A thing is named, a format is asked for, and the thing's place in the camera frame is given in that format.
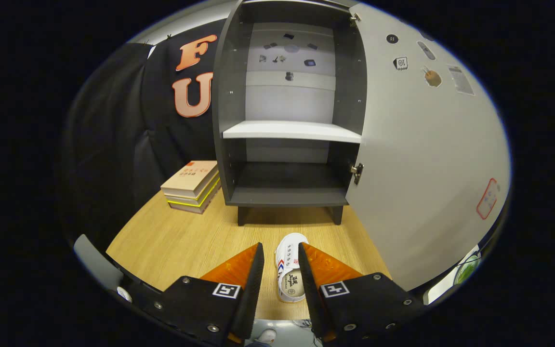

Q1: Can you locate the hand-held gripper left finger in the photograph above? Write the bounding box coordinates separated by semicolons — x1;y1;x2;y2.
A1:
143;242;265;345

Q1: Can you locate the yellow-edged book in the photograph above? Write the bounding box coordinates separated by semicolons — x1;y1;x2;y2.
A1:
163;176;222;214

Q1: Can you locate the black backdrop cloth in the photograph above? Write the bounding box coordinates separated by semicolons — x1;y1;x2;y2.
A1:
61;19;227;251

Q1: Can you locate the grey shoe cabinet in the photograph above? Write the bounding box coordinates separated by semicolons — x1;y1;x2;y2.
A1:
211;0;369;226

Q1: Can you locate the white canvas shoe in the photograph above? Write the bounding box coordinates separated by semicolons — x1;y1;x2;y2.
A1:
275;233;309;303

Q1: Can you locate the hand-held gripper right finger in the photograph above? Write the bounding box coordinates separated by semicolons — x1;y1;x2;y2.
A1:
298;242;425;344

